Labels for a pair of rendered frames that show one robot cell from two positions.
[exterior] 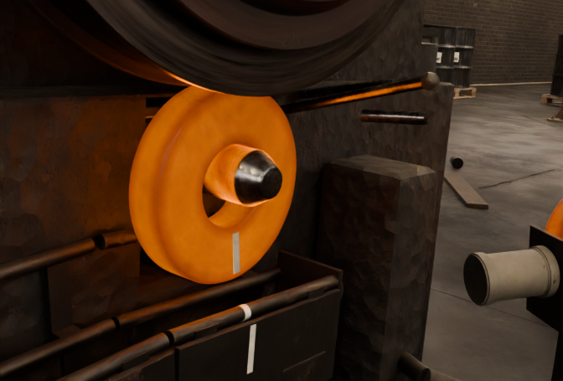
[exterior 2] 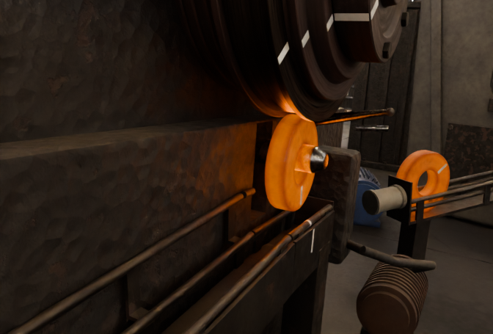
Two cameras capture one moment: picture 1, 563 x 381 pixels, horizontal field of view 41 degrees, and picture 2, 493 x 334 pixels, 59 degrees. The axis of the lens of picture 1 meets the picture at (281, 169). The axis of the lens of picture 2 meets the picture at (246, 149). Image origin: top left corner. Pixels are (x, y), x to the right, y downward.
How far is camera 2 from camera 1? 29 cm
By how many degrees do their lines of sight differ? 12
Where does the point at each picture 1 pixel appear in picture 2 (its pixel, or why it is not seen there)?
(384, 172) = (341, 153)
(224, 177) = (304, 160)
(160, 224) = (284, 183)
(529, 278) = (395, 200)
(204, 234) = (294, 187)
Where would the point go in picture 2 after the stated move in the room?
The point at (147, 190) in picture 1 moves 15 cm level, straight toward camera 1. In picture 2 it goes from (277, 168) to (334, 197)
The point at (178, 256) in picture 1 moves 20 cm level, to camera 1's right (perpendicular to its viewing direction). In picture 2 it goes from (287, 198) to (405, 200)
